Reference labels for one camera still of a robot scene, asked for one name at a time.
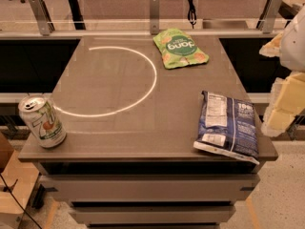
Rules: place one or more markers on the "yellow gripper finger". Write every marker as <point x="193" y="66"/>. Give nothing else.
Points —
<point x="287" y="100"/>
<point x="271" y="49"/>

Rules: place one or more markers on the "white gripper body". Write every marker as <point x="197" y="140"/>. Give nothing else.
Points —
<point x="294" y="45"/>

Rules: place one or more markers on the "blue chip bag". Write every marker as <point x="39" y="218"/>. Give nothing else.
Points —
<point x="227" y="127"/>

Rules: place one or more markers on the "green snack bag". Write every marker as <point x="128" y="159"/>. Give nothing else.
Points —
<point x="178" y="49"/>

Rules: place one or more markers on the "7up soda can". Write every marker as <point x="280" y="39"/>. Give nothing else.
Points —
<point x="40" y="116"/>

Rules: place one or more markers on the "grey drawer cabinet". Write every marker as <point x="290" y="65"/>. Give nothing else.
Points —
<point x="155" y="194"/>

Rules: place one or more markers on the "wooden box at left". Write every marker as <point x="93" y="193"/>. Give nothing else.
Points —
<point x="21" y="178"/>

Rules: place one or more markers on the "right metal bracket post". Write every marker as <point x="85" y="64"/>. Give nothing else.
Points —
<point x="267" y="21"/>

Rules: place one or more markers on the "metal bracket post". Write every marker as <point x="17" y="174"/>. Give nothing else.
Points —
<point x="42" y="17"/>
<point x="154" y="16"/>
<point x="267" y="21"/>

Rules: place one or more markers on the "middle metal bracket post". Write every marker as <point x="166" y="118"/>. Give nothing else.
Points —
<point x="154" y="16"/>

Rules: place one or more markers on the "left metal bracket post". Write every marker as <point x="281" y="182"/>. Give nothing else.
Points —
<point x="42" y="17"/>

